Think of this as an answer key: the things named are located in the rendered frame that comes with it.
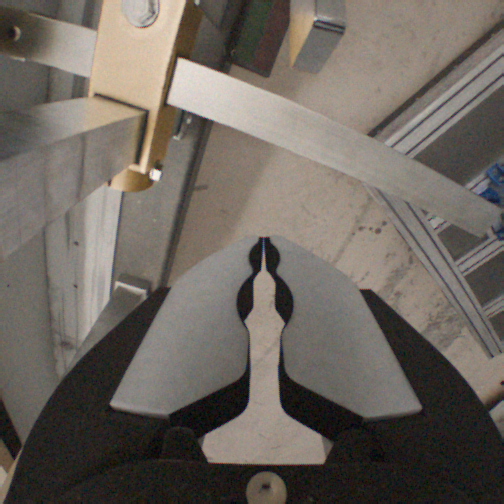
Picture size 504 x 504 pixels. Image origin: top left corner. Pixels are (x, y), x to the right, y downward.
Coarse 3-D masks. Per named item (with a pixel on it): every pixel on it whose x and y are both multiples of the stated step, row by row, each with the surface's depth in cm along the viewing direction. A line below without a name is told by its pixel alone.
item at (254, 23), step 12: (252, 0) 23; (264, 0) 23; (252, 12) 24; (264, 12) 24; (252, 24) 24; (240, 36) 25; (252, 36) 25; (240, 48) 26; (252, 48) 26; (240, 60) 26
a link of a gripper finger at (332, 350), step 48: (288, 240) 11; (288, 288) 8; (336, 288) 8; (288, 336) 7; (336, 336) 7; (384, 336) 7; (288, 384) 6; (336, 384) 6; (384, 384) 6; (336, 432) 6
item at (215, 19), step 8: (200, 0) 16; (208, 0) 18; (216, 0) 20; (224, 0) 22; (200, 8) 17; (208, 8) 19; (216, 8) 21; (224, 8) 23; (208, 16) 20; (216, 16) 22; (216, 24) 23
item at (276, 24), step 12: (276, 0) 23; (288, 0) 23; (276, 12) 24; (288, 12) 24; (276, 24) 24; (264, 36) 25; (276, 36) 25; (264, 48) 26; (276, 48) 26; (264, 60) 26
